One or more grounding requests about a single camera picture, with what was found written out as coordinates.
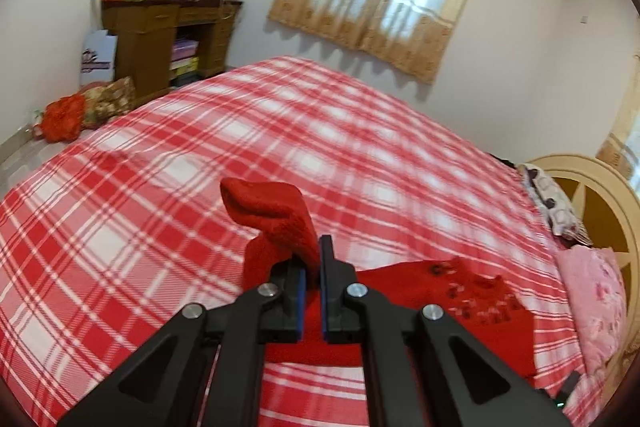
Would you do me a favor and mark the pink floral blanket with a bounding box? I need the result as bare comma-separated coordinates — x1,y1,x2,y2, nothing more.
552,246,629,382

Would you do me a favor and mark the brown white patterned pillow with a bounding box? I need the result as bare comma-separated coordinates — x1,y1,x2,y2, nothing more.
517,163,589,249

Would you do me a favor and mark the red knit sweater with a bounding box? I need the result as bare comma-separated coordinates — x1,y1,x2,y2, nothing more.
220,177,539,380

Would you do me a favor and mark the cream wooden headboard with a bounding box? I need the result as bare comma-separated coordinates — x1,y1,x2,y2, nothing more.
525,152,640,410

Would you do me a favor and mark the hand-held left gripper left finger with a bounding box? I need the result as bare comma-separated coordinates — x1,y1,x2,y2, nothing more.
57,259,307,427

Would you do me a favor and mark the stack of flat boxes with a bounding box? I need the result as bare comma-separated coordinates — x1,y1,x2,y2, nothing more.
169,39,201,82

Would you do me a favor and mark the beige door curtain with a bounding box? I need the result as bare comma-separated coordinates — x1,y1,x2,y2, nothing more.
597,52,640,194

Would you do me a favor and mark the red plaid bed sheet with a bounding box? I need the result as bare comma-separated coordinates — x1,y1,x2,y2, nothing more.
0,56,606,427

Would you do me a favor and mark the red cloth bundle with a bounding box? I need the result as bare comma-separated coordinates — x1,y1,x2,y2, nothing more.
42,94,86,143

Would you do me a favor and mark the floral cushion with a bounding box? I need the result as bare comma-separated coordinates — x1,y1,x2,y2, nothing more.
82,77,137,130

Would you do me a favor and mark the white cardboard box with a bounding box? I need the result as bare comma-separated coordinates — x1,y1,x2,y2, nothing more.
79,29,119,86

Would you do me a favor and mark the brown wooden desk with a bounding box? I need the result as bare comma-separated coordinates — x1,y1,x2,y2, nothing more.
100,0,244,96

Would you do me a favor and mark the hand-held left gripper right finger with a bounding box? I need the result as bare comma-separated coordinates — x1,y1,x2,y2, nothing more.
320,234,573,427

